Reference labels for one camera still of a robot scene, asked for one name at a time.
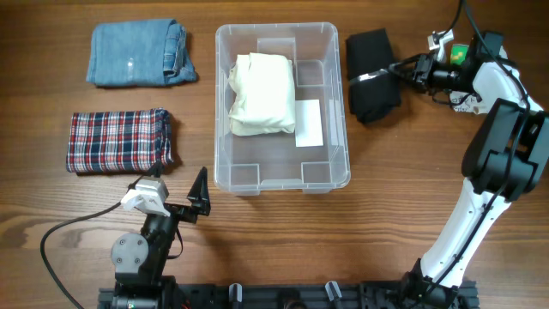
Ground white label in bin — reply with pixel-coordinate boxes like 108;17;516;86
295;100;323;148

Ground folded plaid flannel cloth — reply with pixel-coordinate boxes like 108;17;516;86
66;108;174;173

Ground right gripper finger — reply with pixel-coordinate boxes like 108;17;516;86
388;68;418;88
388;53;423;70

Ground clear plastic storage bin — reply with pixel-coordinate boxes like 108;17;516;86
214;22;351;195

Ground white printed t-shirt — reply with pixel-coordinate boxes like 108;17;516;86
448;42;484;115

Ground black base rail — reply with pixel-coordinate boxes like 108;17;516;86
97;281;480;309

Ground black garment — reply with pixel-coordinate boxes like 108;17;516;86
346;28;401;124

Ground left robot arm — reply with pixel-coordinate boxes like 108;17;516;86
101;161;211;309

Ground folded blue denim jeans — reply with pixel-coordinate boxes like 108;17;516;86
86;19;197;88

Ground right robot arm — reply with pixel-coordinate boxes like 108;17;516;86
184;31;548;309

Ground cream cloth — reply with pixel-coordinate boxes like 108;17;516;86
228;52;296;136

